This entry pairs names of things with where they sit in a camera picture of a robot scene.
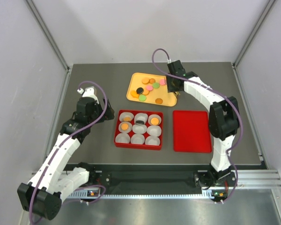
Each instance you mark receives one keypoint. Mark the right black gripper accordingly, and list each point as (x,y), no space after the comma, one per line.
(171,89)

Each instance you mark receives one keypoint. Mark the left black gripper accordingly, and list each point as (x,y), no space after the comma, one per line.
(110,112)

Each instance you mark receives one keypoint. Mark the orange flower cookie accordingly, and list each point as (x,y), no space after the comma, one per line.
(127,119)

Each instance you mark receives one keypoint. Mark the black sandwich cookie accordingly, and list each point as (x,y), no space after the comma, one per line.
(140,90)
(139,122)

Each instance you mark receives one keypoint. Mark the orange round cookie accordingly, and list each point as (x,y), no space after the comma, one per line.
(145,92)
(155,121)
(145,81)

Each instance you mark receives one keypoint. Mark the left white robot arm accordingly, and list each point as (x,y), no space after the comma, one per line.
(44,194)

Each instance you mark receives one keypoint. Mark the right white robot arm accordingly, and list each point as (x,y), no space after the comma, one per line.
(223,122)

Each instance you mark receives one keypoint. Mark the white paper cup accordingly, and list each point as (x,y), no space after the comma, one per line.
(139,129)
(126,114)
(141,116)
(152,140)
(137,139)
(125,131)
(122,138)
(154,131)
(154,115)

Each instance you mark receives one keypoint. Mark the brown round cookie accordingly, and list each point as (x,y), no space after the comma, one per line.
(158,101)
(151,81)

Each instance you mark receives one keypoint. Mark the green round cookie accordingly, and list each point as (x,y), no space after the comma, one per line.
(156,85)
(142,97)

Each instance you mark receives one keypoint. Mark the orange plastic tray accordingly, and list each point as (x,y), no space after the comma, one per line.
(169,99)

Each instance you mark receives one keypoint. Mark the orange star cookie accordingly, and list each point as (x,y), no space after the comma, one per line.
(134,94)

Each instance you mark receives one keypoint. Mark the red compartment box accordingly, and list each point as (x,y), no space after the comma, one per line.
(134,146)

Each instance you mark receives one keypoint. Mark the red box lid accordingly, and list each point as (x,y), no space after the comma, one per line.
(191,132)

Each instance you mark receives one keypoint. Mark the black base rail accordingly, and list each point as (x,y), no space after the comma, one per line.
(124,179)

